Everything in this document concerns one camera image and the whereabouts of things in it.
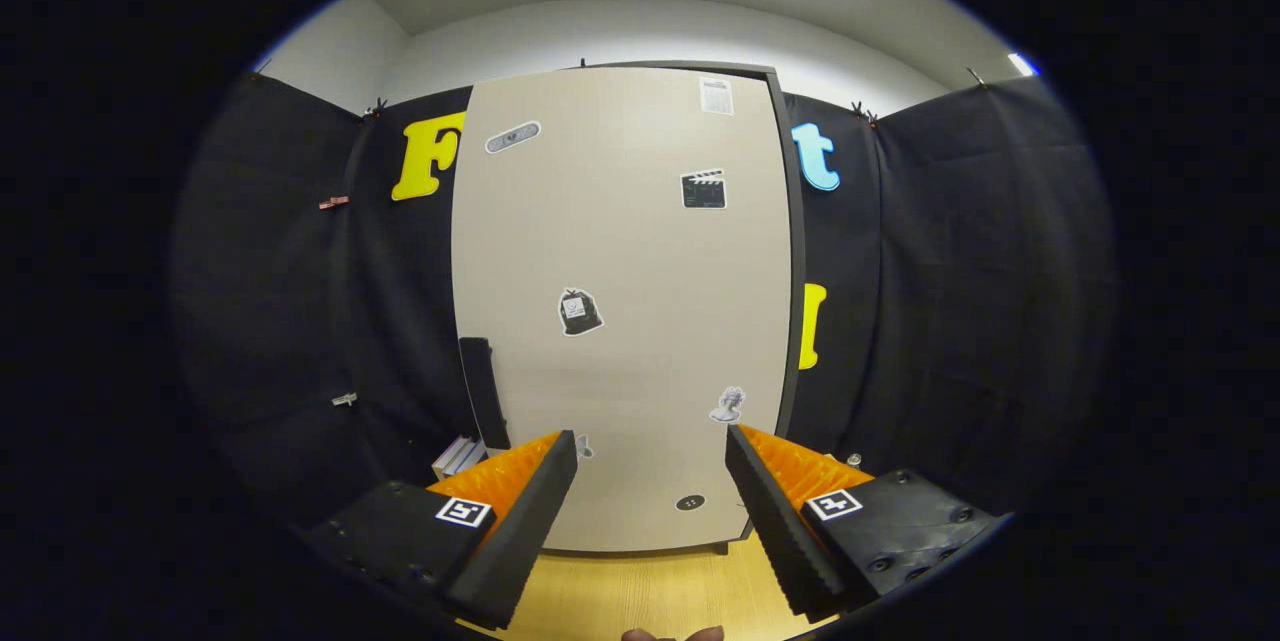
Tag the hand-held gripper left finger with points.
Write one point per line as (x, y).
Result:
(525, 531)

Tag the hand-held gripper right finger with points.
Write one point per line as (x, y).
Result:
(778, 531)

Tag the grey shoe cabinet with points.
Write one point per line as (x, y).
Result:
(798, 251)

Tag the white book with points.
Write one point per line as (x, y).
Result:
(448, 459)

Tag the black backdrop cloth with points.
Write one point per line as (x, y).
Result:
(950, 271)

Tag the red clip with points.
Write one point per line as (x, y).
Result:
(333, 202)

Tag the small ceiling light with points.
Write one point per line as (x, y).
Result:
(1022, 64)

